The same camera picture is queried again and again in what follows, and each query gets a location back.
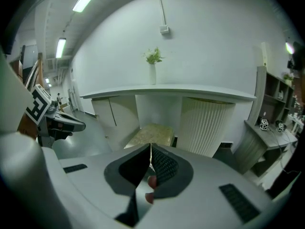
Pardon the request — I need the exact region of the white upright panel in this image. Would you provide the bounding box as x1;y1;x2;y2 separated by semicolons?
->
260;42;268;68

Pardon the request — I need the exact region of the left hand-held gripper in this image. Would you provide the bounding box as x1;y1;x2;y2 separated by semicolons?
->
25;83;87;149

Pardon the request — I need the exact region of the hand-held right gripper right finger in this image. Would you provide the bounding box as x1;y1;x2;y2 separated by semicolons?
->
142;143;275;229

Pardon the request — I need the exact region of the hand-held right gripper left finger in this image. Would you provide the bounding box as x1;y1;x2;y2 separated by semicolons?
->
58;143;152;224

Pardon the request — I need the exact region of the cream floral cushion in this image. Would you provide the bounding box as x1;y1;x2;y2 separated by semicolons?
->
123;123;178;150

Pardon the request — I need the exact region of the person's right hand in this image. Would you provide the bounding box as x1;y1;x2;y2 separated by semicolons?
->
144;175;158;205

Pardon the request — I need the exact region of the small potted plant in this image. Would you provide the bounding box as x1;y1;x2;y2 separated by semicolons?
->
283;72;295;87

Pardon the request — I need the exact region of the white curved counter table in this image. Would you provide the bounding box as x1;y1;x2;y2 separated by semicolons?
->
80;83;257;159

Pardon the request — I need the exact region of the white flower bouquet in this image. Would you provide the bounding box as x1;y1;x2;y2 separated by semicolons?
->
142;47;165;65

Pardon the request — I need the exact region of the grey desk with shelves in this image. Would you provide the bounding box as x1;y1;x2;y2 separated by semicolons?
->
234;65;299;177

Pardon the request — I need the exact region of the dark wooden furniture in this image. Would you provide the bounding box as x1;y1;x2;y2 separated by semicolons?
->
9;45;46;92

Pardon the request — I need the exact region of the white vase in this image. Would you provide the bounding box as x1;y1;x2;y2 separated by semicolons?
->
149;63;157;85

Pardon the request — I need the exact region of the black desk cable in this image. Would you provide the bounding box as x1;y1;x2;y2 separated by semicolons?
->
268;128;296;174

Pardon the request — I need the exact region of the white wall conduit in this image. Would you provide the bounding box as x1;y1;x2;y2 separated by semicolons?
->
157;0;167;27

